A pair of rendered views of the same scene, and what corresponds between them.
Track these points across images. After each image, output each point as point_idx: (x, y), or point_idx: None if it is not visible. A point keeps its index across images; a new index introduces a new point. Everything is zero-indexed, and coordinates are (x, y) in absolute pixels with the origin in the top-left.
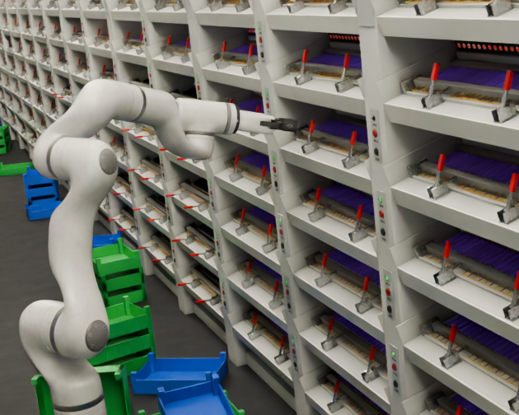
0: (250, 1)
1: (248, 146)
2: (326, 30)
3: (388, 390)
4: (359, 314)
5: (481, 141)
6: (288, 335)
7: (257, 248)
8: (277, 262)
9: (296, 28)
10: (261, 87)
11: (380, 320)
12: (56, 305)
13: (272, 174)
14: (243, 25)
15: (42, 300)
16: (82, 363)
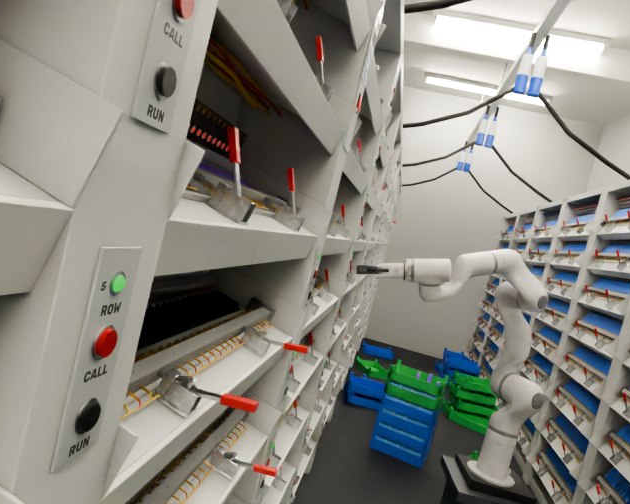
0: (372, 170)
1: (322, 318)
2: (371, 204)
3: (329, 394)
4: (331, 370)
5: (369, 249)
6: (293, 477)
7: (293, 437)
8: (306, 415)
9: (368, 200)
10: (351, 247)
11: (340, 356)
12: (521, 376)
13: (332, 325)
14: (358, 188)
15: (531, 383)
16: (502, 411)
